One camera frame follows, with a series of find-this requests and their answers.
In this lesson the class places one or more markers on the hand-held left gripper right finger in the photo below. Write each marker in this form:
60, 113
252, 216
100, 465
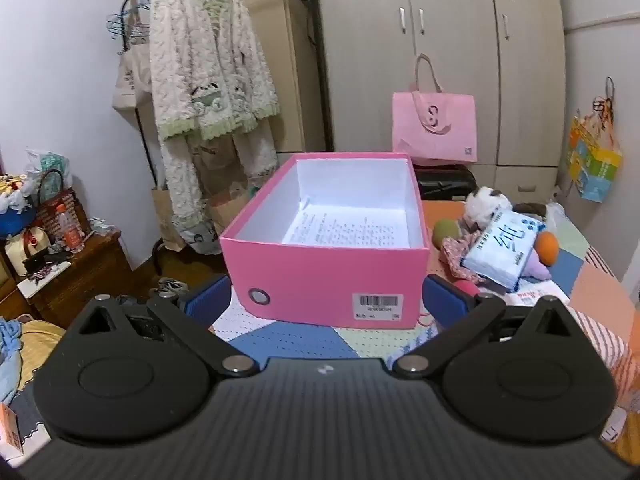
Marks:
445, 297

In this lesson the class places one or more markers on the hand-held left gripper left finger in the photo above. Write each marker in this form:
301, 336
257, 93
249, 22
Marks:
207, 297

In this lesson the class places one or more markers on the pink floral cloth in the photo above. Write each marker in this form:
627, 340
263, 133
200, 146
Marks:
452, 255

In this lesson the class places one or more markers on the green soft ball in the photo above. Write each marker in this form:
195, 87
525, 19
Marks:
446, 234

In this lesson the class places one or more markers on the blue tissue pack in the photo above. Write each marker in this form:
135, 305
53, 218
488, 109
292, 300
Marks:
500, 247

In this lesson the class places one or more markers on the purple plush toy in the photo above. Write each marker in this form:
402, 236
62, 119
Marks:
537, 270

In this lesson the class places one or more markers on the panda plush toy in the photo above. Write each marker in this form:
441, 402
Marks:
485, 207

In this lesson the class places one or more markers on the pink cardboard box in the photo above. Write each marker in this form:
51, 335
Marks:
310, 280

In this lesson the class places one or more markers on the orange soft ball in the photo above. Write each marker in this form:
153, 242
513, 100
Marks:
547, 247

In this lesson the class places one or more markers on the grey sneaker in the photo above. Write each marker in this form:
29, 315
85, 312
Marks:
174, 286

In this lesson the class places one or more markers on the black suitcase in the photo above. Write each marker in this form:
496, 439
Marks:
445, 182

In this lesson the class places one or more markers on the patchwork blanket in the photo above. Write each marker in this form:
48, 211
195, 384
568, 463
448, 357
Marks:
320, 340

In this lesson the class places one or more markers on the printed paper sheet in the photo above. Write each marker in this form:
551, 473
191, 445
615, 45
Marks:
345, 227

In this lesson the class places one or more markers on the wooden nightstand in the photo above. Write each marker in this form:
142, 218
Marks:
85, 280

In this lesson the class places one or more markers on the orange drink bottle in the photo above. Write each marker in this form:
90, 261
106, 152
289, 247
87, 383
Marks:
70, 230

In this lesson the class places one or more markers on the black clothes rack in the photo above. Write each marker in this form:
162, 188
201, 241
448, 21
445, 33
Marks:
145, 145

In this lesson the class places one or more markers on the pink tote bag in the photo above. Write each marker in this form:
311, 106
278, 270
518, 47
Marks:
435, 130

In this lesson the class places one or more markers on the colourful cartoon gift bag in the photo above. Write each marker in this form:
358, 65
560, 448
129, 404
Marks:
595, 165

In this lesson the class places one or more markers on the blue towel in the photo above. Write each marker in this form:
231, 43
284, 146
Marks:
9, 355

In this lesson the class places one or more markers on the white plastic bag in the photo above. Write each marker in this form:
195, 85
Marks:
50, 162

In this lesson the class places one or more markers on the white canvas tote bag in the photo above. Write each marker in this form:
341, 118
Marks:
131, 80

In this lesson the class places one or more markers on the cream fleece pajama jacket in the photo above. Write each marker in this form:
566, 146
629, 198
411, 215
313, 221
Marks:
200, 60

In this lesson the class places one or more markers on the small orange box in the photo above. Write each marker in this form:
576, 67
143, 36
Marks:
9, 430

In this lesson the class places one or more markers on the beige wardrobe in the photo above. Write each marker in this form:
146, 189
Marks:
370, 60

